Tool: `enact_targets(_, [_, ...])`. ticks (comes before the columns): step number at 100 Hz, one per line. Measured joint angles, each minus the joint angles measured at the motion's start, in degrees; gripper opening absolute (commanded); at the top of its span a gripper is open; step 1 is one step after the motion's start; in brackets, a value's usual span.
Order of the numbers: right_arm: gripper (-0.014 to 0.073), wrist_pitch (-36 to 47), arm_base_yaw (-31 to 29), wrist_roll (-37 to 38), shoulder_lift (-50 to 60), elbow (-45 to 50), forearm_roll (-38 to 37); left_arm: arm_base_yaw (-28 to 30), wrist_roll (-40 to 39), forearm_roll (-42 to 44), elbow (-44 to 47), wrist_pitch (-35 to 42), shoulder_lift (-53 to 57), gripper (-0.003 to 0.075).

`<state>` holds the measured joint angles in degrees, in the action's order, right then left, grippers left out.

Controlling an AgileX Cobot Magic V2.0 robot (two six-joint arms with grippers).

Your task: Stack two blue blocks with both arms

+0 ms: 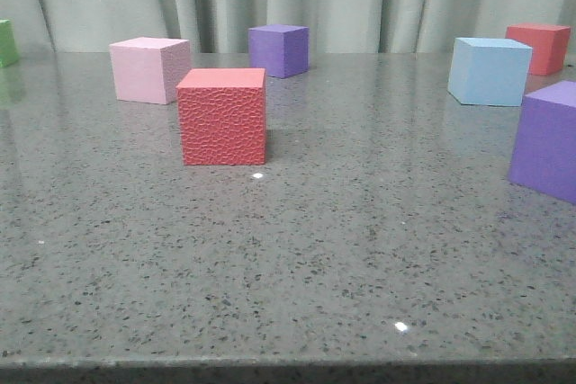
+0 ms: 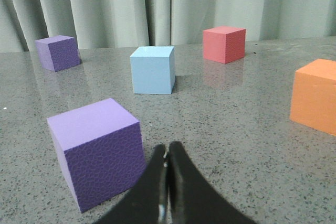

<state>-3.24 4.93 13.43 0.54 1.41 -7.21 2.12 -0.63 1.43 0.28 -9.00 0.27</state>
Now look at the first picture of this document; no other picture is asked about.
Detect light blue foam cube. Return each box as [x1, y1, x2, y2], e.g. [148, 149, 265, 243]
[447, 37, 533, 107]

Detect textured red foam cube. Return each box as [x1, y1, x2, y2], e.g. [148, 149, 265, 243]
[176, 67, 266, 165]

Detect far purple foam cube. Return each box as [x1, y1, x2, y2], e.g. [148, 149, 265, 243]
[248, 24, 310, 78]

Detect purple foam cube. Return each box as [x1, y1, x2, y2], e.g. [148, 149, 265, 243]
[248, 24, 310, 78]
[508, 81, 575, 203]

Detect pink foam cube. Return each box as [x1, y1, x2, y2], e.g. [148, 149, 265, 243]
[109, 37, 192, 105]

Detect near purple foam cube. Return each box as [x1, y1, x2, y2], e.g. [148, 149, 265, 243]
[508, 81, 575, 203]

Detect far red foam cube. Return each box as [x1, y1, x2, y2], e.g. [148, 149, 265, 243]
[506, 23, 572, 76]

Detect green foam cube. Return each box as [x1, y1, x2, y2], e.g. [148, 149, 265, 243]
[0, 19, 19, 67]

